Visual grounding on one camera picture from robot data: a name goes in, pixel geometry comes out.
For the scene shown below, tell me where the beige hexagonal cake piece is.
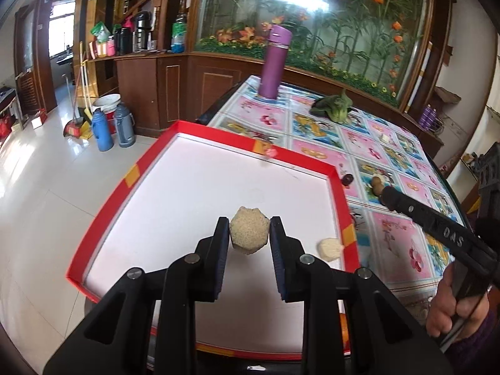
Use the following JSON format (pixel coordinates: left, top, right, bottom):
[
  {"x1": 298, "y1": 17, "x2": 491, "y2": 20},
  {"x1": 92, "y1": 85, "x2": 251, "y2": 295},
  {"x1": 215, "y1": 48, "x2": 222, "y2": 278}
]
[{"x1": 230, "y1": 207, "x2": 270, "y2": 255}]

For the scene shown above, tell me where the right hand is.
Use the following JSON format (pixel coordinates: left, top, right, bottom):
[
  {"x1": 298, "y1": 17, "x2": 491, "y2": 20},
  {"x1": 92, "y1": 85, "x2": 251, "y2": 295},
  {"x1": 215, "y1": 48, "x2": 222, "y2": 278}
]
[{"x1": 425, "y1": 262, "x2": 489, "y2": 341}]

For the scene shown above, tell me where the red white tray box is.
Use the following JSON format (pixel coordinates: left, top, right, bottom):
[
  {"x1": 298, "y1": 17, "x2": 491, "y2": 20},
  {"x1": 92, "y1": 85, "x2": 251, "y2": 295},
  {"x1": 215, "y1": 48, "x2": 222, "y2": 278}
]
[{"x1": 66, "y1": 121, "x2": 359, "y2": 361}]

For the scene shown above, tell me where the colourful patterned tablecloth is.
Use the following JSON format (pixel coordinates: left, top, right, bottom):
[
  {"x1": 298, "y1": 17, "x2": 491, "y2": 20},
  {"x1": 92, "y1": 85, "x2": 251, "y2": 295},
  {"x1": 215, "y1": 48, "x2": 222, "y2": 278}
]
[{"x1": 200, "y1": 75, "x2": 464, "y2": 323}]

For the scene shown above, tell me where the dark red jujube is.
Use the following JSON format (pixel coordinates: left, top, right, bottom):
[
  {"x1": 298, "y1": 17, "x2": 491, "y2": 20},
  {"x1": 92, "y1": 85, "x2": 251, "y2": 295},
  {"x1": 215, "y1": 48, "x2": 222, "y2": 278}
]
[{"x1": 341, "y1": 173, "x2": 353, "y2": 187}]

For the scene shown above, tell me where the brown longan fruit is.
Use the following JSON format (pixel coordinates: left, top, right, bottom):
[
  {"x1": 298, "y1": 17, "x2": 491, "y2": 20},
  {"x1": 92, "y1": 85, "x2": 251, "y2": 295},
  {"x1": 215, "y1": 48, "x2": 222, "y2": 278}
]
[{"x1": 370, "y1": 175, "x2": 386, "y2": 197}]

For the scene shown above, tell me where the grey blue thermos flask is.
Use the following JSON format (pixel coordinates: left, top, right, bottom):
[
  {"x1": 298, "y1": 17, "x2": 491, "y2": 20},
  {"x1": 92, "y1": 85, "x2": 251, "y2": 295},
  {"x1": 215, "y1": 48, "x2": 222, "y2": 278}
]
[{"x1": 113, "y1": 103, "x2": 136, "y2": 147}]

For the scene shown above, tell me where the green bok choy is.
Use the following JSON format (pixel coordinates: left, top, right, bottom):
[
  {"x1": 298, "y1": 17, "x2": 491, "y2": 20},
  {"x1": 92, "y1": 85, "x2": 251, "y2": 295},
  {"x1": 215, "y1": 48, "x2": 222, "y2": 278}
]
[{"x1": 309, "y1": 89, "x2": 353, "y2": 124}]

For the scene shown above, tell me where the wooden cabinet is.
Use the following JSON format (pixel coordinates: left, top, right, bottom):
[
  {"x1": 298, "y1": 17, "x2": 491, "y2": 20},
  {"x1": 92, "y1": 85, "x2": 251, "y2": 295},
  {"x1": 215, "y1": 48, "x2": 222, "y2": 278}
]
[{"x1": 87, "y1": 52, "x2": 257, "y2": 137}]

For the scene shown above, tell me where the red broom dustpan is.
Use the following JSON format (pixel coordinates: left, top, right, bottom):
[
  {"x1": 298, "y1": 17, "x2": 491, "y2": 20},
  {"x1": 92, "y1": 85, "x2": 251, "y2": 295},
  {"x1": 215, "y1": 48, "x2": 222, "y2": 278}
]
[{"x1": 63, "y1": 42, "x2": 93, "y2": 139}]

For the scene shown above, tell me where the white red bucket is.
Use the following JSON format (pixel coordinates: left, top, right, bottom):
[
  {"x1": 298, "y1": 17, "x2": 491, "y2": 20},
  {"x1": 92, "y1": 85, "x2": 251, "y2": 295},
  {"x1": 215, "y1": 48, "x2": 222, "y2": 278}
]
[{"x1": 91, "y1": 93, "x2": 121, "y2": 135}]

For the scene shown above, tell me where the purple thermos bottle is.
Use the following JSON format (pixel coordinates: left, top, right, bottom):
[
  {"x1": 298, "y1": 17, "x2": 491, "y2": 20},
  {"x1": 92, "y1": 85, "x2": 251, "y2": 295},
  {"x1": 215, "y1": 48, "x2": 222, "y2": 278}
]
[{"x1": 257, "y1": 25, "x2": 293, "y2": 99}]

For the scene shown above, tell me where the flower glass partition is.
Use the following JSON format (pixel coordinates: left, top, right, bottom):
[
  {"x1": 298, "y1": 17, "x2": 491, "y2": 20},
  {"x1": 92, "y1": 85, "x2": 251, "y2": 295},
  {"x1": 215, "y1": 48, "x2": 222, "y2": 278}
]
[{"x1": 196, "y1": 0, "x2": 427, "y2": 107}]

